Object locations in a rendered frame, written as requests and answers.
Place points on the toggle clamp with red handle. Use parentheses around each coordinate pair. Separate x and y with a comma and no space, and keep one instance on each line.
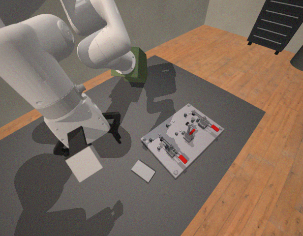
(172,151)
(204,122)

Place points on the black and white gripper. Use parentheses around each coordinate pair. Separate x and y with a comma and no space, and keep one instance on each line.
(87,115)

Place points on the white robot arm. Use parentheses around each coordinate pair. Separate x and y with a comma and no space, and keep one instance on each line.
(31,49)

